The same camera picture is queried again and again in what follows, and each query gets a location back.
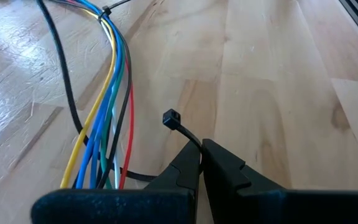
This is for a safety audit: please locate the bundle of wires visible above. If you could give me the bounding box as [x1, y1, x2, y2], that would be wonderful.
[75, 0, 126, 190]

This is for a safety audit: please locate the black wire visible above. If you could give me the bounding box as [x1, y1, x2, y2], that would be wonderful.
[95, 30, 134, 190]

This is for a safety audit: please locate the white wire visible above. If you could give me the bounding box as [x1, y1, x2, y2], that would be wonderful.
[101, 21, 121, 190]

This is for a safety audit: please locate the green wire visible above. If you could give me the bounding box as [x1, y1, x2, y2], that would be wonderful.
[99, 58, 127, 190]

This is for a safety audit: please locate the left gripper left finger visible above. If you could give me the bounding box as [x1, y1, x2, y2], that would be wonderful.
[31, 141, 202, 224]

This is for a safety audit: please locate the yellow wire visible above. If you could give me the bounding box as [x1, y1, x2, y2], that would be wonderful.
[60, 7, 117, 190]

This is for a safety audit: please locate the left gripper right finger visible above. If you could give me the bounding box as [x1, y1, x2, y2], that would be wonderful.
[201, 139, 358, 224]

